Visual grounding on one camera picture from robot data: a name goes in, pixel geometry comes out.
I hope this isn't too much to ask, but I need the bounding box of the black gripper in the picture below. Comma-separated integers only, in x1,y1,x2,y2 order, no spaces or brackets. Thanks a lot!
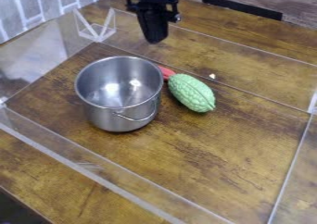
126,0,181,44

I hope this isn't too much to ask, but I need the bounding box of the pink spoon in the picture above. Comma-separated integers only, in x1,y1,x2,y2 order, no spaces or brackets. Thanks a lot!
160,66,176,81

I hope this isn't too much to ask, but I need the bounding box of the clear acrylic enclosure wall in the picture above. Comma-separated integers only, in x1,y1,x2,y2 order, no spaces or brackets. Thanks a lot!
0,8,317,224

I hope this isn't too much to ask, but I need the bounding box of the clear acrylic corner bracket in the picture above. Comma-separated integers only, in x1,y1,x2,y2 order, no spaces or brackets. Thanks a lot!
74,9,117,43

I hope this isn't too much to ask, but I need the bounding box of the green bitter gourd toy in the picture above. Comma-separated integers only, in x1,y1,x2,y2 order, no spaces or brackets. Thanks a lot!
169,74,216,113

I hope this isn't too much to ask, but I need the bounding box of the black wall strip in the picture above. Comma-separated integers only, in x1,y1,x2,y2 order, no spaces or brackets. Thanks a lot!
202,0,283,21

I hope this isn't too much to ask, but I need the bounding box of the stainless steel pot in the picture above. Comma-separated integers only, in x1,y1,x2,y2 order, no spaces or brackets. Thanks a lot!
75,56,164,132

